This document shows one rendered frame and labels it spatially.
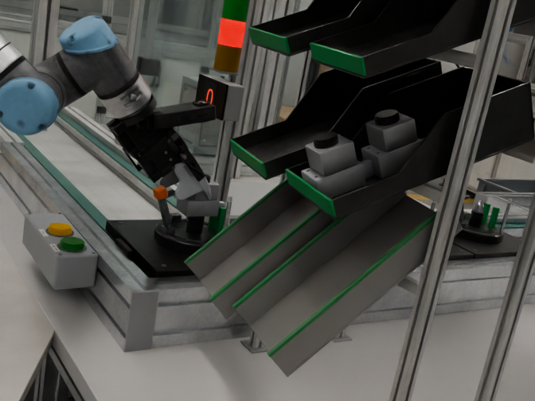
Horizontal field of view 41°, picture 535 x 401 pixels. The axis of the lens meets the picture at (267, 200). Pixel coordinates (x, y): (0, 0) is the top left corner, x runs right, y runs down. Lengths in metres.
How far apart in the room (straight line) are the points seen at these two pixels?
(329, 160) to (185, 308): 0.42
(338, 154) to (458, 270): 0.72
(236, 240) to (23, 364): 0.35
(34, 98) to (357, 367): 0.66
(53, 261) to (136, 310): 0.18
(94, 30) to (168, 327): 0.46
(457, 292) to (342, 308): 0.70
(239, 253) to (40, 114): 0.35
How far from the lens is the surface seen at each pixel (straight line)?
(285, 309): 0.95
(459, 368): 1.32
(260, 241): 1.07
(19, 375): 1.07
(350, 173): 0.85
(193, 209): 1.26
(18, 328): 1.19
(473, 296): 1.58
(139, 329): 1.13
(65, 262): 1.21
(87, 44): 1.10
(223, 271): 1.07
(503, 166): 6.58
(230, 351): 1.18
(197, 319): 1.17
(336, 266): 0.96
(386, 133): 0.86
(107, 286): 1.19
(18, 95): 0.98
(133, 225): 1.34
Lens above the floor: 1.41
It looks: 15 degrees down
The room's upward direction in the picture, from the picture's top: 11 degrees clockwise
